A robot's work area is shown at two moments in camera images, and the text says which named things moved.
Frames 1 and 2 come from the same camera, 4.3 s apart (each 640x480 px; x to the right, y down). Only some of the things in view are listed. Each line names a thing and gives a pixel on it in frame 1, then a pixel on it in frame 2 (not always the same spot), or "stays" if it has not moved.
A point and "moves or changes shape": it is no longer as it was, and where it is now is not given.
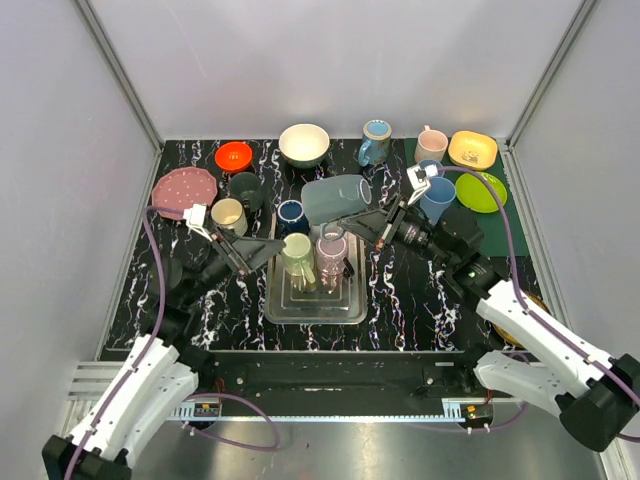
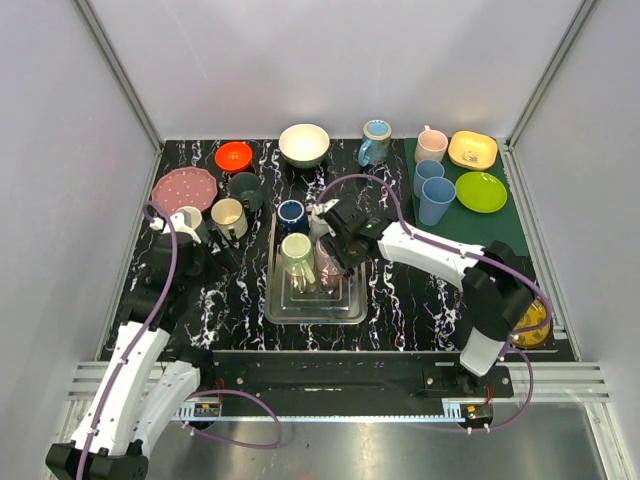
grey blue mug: [327, 199] moves or changes shape
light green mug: [297, 256] stays
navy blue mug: [291, 218] stays
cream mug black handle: [229, 213] stays
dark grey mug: [247, 187] stays
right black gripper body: [411, 230] -> [342, 251]
